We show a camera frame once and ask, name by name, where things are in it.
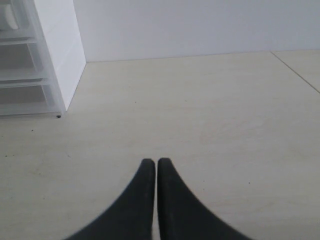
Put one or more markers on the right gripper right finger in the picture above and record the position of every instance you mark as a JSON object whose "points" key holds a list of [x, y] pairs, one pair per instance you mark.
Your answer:
{"points": [[181, 216]]}

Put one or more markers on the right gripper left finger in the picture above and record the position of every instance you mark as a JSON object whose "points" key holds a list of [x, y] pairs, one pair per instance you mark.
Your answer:
{"points": [[130, 217]]}

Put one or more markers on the white bottle teal label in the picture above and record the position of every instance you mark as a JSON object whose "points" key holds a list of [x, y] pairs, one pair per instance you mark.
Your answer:
{"points": [[8, 19]]}

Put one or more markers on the bottom wide clear drawer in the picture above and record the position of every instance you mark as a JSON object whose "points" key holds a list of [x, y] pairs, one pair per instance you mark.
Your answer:
{"points": [[28, 99]]}

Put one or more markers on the wide clear drawer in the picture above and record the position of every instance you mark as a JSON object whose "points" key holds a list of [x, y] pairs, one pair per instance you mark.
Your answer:
{"points": [[28, 99], [21, 63]]}

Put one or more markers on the white plastic drawer cabinet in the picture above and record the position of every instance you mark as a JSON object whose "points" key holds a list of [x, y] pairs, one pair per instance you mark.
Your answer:
{"points": [[59, 41]]}

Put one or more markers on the middle wide clear drawer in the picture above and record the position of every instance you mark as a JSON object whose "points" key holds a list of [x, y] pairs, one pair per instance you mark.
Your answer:
{"points": [[21, 63]]}

